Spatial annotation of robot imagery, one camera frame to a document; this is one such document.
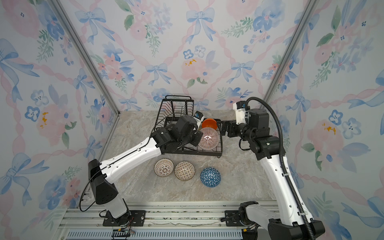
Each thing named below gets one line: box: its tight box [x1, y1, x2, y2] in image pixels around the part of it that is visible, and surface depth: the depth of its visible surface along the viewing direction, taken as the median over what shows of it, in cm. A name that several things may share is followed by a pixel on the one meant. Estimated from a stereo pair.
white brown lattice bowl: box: [154, 158, 175, 177], surface depth 90 cm
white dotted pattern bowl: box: [174, 161, 196, 181], surface depth 90 cm
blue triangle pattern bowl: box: [200, 167, 222, 188], surface depth 87 cm
